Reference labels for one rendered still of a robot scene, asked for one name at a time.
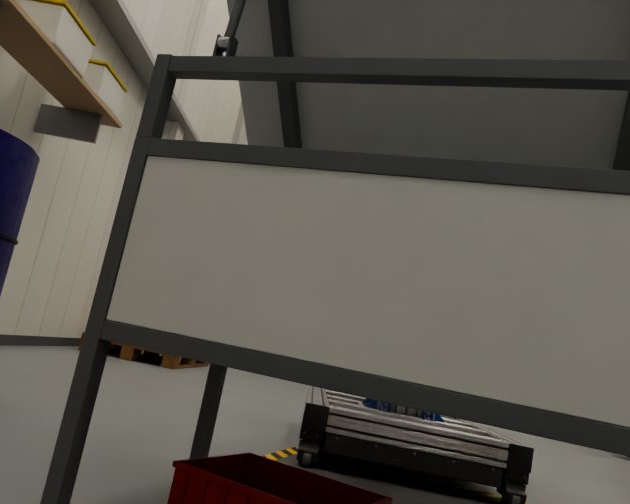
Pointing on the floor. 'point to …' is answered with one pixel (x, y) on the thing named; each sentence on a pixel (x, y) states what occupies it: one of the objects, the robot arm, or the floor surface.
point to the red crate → (259, 483)
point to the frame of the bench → (332, 377)
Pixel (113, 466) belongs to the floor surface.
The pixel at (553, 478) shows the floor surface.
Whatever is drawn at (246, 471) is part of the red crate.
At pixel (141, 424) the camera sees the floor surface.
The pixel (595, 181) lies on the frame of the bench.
